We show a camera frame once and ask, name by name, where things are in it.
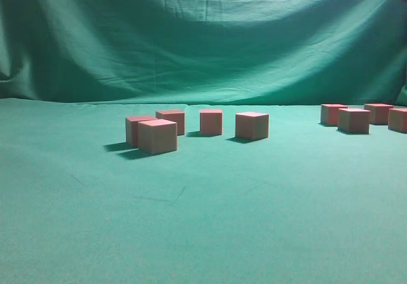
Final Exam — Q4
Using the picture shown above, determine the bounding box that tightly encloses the pink cube placed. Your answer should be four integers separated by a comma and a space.
200, 109, 223, 135
156, 109, 186, 135
235, 111, 270, 140

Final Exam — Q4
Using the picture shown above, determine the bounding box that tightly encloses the left-column pink cube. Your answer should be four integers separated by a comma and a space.
321, 104, 348, 126
137, 119, 177, 154
337, 108, 370, 134

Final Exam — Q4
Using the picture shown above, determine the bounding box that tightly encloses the green cloth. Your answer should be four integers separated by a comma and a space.
1, 0, 406, 283

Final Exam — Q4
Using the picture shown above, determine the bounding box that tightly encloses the far right-column pink cube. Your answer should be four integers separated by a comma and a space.
364, 104, 394, 125

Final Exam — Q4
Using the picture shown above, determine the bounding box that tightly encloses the right-column pink cube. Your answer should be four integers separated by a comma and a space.
388, 108, 407, 133
364, 104, 394, 125

